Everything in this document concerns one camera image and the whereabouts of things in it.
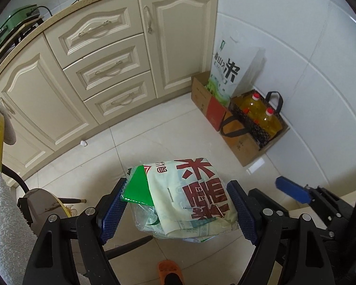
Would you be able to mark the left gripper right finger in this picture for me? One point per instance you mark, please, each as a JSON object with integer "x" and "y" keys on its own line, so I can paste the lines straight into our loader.
{"x": 246, "y": 219}

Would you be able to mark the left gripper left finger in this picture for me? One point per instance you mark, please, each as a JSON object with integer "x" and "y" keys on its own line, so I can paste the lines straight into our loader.
{"x": 111, "y": 211}

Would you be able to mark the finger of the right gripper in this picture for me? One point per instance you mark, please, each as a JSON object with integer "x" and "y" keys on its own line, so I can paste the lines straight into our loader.
{"x": 293, "y": 190}

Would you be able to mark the white green rice bag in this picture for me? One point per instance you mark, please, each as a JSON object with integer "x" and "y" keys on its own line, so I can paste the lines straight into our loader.
{"x": 179, "y": 199}

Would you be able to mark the cream lower kitchen cabinets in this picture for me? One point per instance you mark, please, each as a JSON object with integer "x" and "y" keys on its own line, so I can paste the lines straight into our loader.
{"x": 97, "y": 63}

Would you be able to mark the brown cardboard box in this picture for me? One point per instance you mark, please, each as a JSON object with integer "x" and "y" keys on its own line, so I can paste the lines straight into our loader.
{"x": 246, "y": 139}

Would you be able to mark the wooden stool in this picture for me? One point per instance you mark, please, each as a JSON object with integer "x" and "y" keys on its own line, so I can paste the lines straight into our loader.
{"x": 111, "y": 254}

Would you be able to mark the orange slipper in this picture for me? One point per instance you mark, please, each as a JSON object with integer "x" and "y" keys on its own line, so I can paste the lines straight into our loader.
{"x": 170, "y": 273}

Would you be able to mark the cooking oil gift bag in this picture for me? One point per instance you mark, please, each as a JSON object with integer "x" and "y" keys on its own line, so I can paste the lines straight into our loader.
{"x": 254, "y": 115}

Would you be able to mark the white terry table cloth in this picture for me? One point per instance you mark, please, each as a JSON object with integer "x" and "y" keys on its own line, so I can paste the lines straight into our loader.
{"x": 16, "y": 238}

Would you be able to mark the white rice sack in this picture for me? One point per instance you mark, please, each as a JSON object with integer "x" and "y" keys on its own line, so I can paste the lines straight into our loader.
{"x": 235, "y": 65}

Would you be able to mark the black gas stove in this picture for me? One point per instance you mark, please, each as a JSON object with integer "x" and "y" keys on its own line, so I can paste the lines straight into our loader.
{"x": 17, "y": 36}

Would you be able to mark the green electric cooker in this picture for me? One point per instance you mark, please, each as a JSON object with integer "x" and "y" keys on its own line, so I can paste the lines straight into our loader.
{"x": 17, "y": 18}

